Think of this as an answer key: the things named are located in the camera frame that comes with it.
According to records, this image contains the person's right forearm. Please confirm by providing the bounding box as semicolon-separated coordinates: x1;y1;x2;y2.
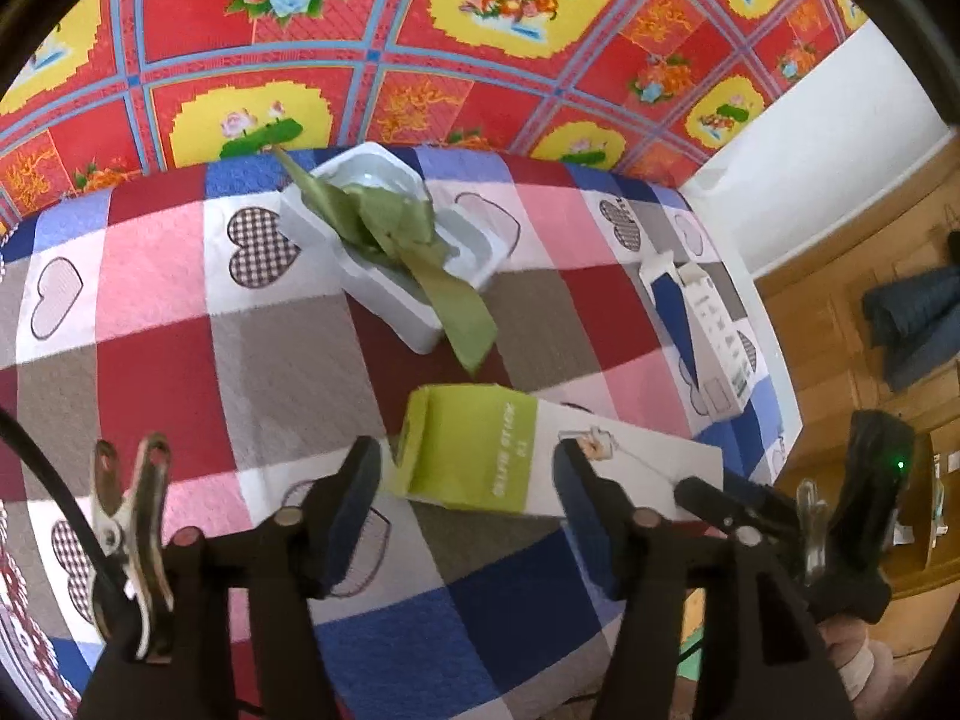
814;615;897;706

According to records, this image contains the green and white box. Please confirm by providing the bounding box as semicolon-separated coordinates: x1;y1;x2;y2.
386;382;725;522

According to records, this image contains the metal spring clip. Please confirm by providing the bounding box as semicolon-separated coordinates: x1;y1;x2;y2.
795;478;830;586
90;433;175;661

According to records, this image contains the thick black cable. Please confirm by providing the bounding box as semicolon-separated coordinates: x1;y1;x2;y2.
0;409;128;616

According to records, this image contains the dark blue garment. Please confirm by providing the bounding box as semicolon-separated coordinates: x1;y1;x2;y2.
861;229;960;395

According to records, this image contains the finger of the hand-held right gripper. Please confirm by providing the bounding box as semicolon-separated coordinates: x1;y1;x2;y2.
672;475;809;542

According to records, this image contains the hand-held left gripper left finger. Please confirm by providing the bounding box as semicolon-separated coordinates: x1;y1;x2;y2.
77;435;383;720

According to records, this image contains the red floral wall cloth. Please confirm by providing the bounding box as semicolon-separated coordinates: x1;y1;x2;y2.
0;0;871;226

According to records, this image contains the blue and white carton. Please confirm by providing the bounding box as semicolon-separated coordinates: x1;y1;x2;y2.
637;251;758;421

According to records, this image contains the white foam packaging tray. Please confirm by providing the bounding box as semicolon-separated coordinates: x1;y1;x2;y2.
279;141;522;355

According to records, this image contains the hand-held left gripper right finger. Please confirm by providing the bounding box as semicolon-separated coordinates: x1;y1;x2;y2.
553;437;857;720

